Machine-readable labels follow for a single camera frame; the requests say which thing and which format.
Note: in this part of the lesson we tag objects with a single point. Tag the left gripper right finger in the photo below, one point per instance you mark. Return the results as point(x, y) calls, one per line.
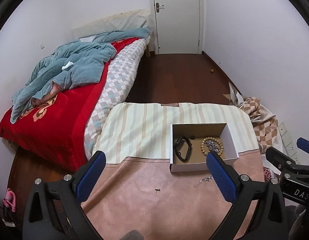
point(237, 190)

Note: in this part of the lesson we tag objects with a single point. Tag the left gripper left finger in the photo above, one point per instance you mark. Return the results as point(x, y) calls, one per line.
point(77, 189)

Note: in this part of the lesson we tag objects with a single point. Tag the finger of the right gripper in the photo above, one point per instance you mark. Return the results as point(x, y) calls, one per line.
point(280, 160)
point(303, 144)

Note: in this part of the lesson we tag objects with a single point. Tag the black smart watch band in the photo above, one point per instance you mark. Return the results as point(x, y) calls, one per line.
point(182, 149)

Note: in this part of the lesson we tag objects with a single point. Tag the red white plastic bag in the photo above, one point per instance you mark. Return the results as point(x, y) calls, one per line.
point(269, 174)

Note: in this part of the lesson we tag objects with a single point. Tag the brown checkered cloth bag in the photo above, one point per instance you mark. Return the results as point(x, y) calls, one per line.
point(264, 122)

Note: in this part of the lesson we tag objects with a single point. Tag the pink striped table cloth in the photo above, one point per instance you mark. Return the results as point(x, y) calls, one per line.
point(136, 141)

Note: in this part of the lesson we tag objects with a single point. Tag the red bed blanket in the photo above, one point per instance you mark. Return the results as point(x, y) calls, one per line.
point(54, 131)

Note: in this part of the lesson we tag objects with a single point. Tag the pink slippers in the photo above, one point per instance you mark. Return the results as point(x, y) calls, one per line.
point(10, 200)

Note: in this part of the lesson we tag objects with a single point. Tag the white cardboard box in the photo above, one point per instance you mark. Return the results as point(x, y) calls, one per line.
point(204, 138)

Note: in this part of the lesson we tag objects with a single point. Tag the white tissue on quilt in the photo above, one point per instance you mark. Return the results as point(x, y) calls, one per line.
point(68, 65)

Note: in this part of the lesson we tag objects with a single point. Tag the teal blue quilt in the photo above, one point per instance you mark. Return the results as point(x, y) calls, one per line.
point(74, 64)

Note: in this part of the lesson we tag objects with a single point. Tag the checkered white grey quilt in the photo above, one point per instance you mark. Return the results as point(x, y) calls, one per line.
point(121, 75)

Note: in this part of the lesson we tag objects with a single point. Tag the pale checkered pillow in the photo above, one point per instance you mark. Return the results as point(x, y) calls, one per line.
point(119, 22)

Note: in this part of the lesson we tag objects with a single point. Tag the white door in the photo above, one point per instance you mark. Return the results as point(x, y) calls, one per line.
point(178, 26)

